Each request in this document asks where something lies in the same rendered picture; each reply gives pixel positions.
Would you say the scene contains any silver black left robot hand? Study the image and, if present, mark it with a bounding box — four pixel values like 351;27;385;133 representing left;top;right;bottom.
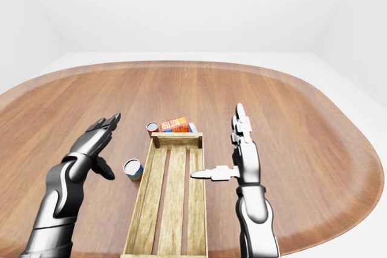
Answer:
69;112;122;181

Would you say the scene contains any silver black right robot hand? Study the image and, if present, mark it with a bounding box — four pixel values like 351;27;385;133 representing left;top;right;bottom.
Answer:
190;103;261;187

